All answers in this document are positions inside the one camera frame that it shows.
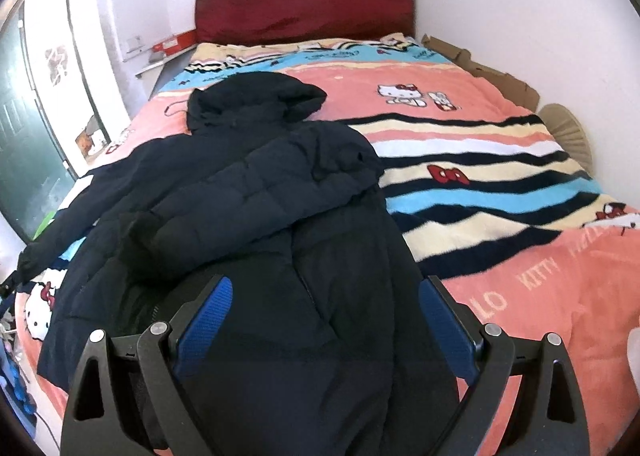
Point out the black hooded puffer jacket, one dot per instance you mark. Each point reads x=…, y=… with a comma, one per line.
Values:
x=250, y=186

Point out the white wall socket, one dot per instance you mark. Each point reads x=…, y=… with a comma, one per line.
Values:
x=133, y=44

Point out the pink striped cartoon cat blanket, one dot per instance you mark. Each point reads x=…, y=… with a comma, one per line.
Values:
x=475, y=101

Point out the red box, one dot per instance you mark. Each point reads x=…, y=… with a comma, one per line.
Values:
x=172, y=42

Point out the green door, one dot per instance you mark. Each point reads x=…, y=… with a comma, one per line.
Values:
x=25, y=136

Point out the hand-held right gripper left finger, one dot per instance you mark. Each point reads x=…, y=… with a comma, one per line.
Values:
x=210, y=316

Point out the white bedside table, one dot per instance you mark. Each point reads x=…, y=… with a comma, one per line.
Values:
x=162, y=72

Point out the beige woven fan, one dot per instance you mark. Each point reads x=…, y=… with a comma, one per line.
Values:
x=570, y=131

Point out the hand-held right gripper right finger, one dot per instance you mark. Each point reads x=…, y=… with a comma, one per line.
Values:
x=445, y=321

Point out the brown cardboard sheet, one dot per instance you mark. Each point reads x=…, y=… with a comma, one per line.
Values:
x=515, y=89

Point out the picture on white door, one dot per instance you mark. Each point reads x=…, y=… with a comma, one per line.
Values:
x=56, y=65

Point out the dark red headboard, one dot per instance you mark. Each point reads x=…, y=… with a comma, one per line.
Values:
x=300, y=11

